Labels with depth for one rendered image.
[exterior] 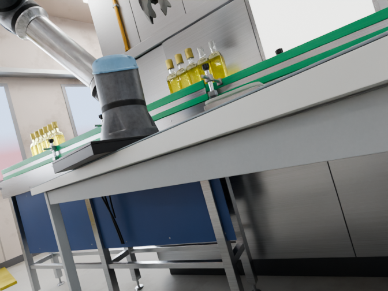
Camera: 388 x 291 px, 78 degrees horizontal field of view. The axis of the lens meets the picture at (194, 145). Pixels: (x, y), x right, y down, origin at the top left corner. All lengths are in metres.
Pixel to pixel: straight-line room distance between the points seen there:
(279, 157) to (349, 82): 0.12
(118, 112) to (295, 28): 0.83
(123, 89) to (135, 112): 0.06
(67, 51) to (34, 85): 3.38
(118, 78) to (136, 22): 1.00
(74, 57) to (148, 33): 0.76
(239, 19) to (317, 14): 0.32
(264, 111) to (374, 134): 0.10
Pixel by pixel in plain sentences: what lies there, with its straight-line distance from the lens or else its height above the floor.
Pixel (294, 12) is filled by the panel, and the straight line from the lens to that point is 1.19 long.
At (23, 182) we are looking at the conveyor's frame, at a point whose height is 0.82.
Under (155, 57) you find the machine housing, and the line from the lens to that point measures 1.46.
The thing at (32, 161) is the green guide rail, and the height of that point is 0.93.
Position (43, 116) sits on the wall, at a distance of 4.06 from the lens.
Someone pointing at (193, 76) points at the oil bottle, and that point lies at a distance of 1.10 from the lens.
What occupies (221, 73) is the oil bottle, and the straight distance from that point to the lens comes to 1.05.
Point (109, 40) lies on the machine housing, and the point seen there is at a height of 1.53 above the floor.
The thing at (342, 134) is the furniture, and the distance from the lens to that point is 0.29.
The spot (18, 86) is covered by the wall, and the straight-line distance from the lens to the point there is 4.16.
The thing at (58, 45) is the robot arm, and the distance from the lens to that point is 0.86.
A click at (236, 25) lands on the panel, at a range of 1.24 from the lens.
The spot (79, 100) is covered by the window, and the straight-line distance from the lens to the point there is 4.29.
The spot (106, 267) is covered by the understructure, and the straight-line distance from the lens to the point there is 1.53.
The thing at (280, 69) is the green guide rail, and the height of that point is 0.91.
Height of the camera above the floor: 0.70
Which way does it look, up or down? 2 degrees up
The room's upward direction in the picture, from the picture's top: 16 degrees counter-clockwise
